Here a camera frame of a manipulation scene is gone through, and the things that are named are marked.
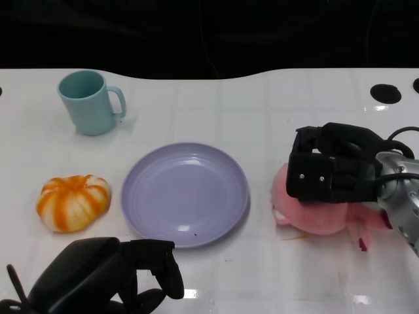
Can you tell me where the peeled orange toy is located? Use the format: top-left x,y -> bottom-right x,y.
35,175 -> 111,234

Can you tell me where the teal plastic mug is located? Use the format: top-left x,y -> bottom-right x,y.
58,69 -> 127,136

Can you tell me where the lilac plastic plate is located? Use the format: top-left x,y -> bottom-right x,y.
120,141 -> 249,249

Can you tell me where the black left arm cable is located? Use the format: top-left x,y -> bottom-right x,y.
6,264 -> 30,314

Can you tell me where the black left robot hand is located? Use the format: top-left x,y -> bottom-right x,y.
27,237 -> 185,314

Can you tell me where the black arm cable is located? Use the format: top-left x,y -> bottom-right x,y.
6,264 -> 30,314
381,126 -> 419,154

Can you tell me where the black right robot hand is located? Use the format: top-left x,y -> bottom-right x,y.
286,122 -> 384,205

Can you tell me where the pink plush doll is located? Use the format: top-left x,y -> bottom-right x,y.
270,162 -> 393,253

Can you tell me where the thin dark background cable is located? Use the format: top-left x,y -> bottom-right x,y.
199,0 -> 219,78

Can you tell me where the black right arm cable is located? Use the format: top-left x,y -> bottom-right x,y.
381,126 -> 419,154

